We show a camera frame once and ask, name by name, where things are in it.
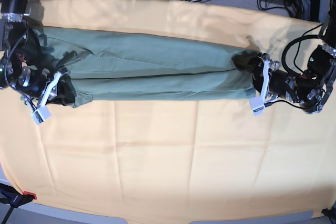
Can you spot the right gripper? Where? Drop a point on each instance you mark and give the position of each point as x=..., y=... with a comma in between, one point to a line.
x=34, y=83

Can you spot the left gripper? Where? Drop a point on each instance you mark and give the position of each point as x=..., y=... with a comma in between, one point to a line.
x=281, y=82

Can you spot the green T-shirt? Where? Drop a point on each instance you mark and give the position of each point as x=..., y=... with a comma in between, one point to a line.
x=114, y=66

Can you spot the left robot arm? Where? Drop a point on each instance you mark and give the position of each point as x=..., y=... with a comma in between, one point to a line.
x=315, y=85

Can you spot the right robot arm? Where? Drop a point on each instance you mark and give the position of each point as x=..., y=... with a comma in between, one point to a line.
x=26, y=67

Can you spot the black red clamp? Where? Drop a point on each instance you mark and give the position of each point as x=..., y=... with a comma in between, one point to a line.
x=10, y=196

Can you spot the orange table cloth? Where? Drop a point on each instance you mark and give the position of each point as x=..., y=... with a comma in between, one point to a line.
x=172, y=161

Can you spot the black corner clamp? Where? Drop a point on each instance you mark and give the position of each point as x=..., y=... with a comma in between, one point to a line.
x=330, y=213

